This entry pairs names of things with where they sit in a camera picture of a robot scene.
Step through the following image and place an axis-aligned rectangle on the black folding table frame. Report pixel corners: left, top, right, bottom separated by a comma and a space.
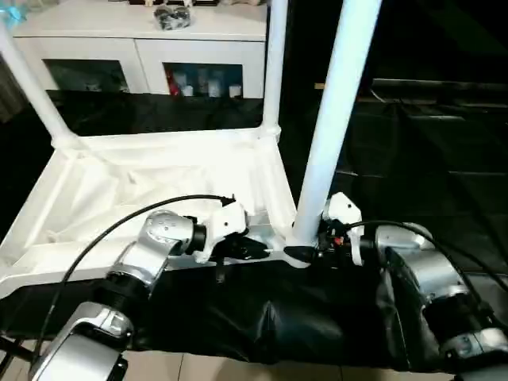
0, 335, 37, 366

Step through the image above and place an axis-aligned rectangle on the black plastic mat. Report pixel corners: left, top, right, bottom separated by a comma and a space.
0, 89, 508, 374

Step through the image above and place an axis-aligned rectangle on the black bundle on cabinet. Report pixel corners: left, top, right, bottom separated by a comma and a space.
153, 4, 194, 31

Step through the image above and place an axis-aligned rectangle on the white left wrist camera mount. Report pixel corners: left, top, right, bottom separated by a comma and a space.
194, 203, 251, 266

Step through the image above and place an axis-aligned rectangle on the white plastic table top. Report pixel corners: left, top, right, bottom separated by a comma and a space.
0, 126, 314, 299

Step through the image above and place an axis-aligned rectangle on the white cabinet with glass doors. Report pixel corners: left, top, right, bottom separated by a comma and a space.
11, 0, 267, 98

